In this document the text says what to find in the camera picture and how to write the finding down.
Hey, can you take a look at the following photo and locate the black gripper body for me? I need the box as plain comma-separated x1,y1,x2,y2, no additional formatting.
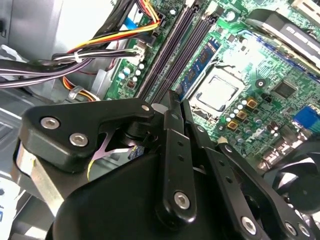
53,117,242,240

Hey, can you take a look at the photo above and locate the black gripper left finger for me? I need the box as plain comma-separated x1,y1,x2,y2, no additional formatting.
11,89,198,225

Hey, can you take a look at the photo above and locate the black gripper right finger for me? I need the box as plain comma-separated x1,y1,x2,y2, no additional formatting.
183,99,316,240

